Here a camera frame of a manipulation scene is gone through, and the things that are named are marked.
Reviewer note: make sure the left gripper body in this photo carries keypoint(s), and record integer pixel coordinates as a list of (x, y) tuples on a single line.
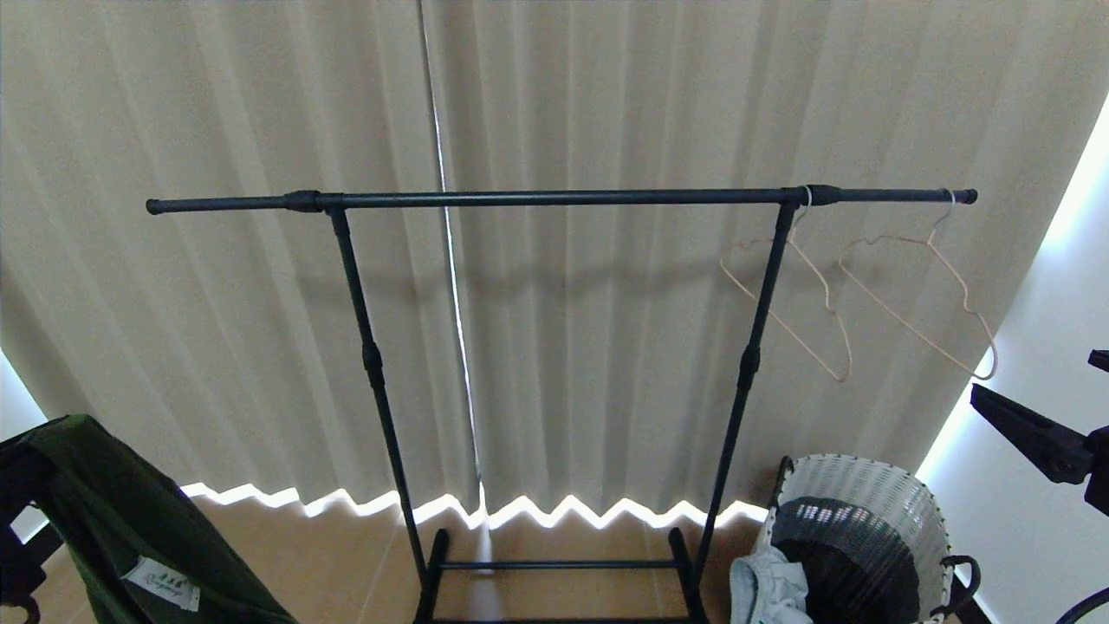
[(26, 477)]

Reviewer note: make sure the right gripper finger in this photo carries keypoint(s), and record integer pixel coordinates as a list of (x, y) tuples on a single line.
[(1044, 446)]

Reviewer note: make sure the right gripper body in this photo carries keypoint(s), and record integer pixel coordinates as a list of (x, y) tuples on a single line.
[(1099, 468)]

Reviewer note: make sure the green long-sleeved shirt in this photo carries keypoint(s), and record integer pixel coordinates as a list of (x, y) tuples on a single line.
[(130, 520)]

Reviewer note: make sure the pink clothes hanger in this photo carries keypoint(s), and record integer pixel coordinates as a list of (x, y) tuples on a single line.
[(910, 321), (780, 322)]

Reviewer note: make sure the white laundry basket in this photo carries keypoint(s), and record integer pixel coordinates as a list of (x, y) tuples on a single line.
[(866, 485)]

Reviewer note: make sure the black clothes rack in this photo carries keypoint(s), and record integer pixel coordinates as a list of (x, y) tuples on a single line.
[(554, 198)]

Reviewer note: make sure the pale grey shorts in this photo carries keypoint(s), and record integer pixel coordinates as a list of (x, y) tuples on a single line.
[(767, 589)]

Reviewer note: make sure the beige curtain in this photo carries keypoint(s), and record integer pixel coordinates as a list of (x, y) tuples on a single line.
[(606, 87)]

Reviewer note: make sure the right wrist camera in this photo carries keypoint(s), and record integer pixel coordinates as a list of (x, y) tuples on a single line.
[(1100, 361)]

